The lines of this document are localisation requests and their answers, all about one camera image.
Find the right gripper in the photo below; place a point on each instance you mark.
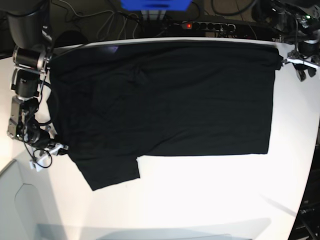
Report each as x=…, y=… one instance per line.
x=47, y=139

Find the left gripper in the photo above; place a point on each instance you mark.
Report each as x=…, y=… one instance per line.
x=307, y=60

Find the black T-shirt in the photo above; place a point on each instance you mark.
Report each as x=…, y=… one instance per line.
x=167, y=99

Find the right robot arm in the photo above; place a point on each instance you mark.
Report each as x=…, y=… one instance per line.
x=29, y=25

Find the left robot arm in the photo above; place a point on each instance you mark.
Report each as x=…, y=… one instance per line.
x=297, y=23

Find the black power strip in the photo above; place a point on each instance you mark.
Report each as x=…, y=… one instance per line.
x=207, y=26

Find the blue box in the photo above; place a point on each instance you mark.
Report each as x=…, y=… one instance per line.
x=155, y=5

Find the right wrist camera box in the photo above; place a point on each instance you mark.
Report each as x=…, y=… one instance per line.
x=35, y=166

